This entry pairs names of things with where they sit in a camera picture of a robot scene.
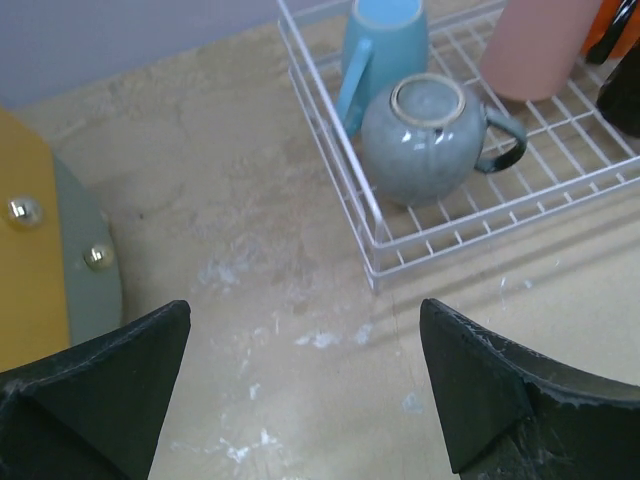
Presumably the pink tumbler cup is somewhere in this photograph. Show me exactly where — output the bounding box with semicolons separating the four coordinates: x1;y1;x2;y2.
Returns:
479;0;601;102

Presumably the orange cup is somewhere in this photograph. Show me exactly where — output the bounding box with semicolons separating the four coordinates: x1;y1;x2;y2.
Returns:
581;0;639;65

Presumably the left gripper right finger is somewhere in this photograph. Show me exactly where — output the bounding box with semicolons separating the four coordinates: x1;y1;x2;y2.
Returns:
419;299;639;479

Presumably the black faceted mug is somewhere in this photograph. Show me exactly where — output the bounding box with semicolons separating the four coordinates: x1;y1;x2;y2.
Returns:
584;0;640;139

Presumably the round cream drawer cabinet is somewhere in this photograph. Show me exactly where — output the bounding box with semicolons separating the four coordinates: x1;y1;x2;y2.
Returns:
1;110;123;370

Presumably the white wire dish rack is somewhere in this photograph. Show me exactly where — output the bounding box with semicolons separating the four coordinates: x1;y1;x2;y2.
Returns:
277;1;639;290

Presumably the light blue mug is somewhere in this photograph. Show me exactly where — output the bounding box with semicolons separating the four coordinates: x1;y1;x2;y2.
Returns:
335;0;429;137

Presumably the grey-blue round mug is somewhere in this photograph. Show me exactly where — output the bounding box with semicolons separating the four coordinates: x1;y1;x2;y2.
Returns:
361;73;527;207

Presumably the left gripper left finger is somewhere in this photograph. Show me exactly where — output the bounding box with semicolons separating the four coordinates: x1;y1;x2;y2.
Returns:
1;300;191;479

